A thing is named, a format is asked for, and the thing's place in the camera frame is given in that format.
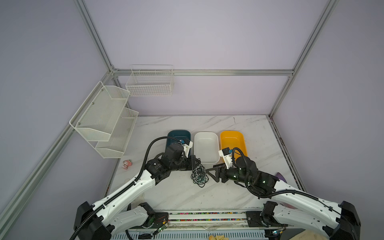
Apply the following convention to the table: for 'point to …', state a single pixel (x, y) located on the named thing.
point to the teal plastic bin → (180, 135)
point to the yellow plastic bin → (233, 140)
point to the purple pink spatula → (280, 176)
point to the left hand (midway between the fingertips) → (200, 163)
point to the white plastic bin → (206, 147)
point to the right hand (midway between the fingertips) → (209, 169)
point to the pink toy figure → (126, 163)
